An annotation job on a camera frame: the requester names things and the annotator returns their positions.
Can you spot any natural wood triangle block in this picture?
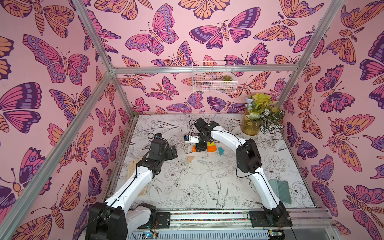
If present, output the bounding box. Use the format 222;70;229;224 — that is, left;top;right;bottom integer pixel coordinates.
187;156;195;164

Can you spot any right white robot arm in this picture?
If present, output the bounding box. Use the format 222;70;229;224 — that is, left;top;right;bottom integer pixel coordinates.
184;118;293;227

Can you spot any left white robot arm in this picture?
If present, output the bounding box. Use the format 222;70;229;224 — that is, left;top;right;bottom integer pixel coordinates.
84;138;178;240

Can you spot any amber glass vase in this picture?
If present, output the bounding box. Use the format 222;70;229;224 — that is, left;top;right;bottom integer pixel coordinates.
241;109;260;136

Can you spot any small potted succulent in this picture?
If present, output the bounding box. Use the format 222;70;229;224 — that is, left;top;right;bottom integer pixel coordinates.
222;75;233;82

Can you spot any artificial plant bouquet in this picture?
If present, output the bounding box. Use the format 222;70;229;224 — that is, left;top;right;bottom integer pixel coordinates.
246;93;285;134

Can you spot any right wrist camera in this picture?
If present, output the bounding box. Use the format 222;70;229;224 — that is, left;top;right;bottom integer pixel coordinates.
184;135;200;144

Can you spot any white wire basket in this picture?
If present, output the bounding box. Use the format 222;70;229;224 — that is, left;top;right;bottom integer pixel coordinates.
190;65;238;94

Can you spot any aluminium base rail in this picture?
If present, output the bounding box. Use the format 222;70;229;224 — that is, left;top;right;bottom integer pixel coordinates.
80;206;341;240

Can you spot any aluminium frame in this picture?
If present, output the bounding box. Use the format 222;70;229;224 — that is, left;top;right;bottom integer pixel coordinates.
1;1;344;240

